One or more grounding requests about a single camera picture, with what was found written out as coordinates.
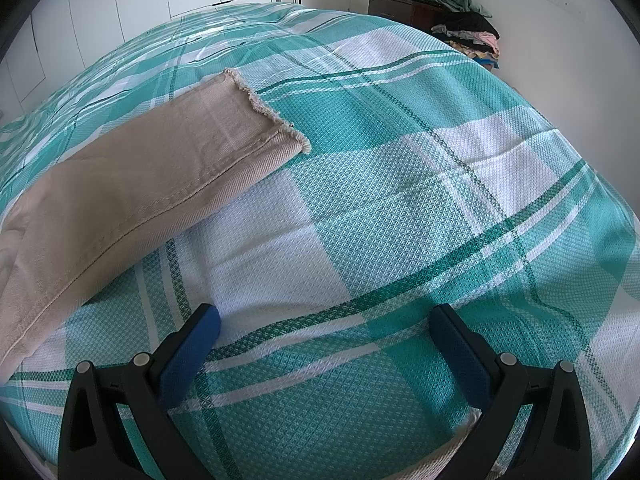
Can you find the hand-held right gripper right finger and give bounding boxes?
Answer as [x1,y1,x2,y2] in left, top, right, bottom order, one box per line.
[429,304,593,480]

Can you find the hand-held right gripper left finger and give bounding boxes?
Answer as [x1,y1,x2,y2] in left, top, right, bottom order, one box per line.
[57,303,222,480]

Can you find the beige pants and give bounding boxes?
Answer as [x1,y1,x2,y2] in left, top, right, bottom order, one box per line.
[0,67,312,376]

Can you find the teal plaid bed cover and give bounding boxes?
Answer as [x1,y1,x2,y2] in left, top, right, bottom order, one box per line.
[0,1,640,471]

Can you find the dark mixed clothes pile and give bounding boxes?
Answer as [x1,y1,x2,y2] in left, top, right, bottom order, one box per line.
[431,11,502,68]

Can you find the white wardrobe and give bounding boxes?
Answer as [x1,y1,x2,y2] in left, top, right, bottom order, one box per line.
[0,0,302,121]

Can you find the dark wooden cabinet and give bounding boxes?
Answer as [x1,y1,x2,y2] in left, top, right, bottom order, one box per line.
[367,0,446,33]

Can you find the white wall switch plate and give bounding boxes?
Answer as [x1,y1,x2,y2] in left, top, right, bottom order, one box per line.
[532,0,587,22]

